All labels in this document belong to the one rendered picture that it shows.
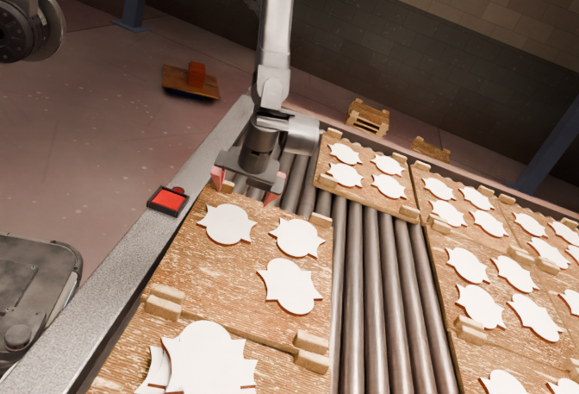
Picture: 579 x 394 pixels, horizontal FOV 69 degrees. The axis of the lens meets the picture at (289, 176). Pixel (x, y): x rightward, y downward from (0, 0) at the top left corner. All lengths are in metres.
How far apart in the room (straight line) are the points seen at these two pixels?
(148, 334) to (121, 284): 0.13
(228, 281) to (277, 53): 0.44
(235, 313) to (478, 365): 0.51
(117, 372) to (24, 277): 1.08
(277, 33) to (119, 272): 0.52
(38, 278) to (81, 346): 1.03
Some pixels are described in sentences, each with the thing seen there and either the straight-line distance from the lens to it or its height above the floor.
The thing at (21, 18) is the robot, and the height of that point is 1.18.
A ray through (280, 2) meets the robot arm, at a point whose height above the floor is 1.43.
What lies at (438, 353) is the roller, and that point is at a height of 0.91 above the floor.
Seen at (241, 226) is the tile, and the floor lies 0.95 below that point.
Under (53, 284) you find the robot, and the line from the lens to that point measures 1.76.
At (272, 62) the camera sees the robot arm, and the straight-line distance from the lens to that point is 0.76.
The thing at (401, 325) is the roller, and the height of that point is 0.92.
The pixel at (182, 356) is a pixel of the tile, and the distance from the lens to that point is 0.67.
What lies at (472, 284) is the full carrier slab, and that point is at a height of 0.94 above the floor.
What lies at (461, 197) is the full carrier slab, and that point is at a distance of 1.69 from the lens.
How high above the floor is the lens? 1.54
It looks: 29 degrees down
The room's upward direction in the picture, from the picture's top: 22 degrees clockwise
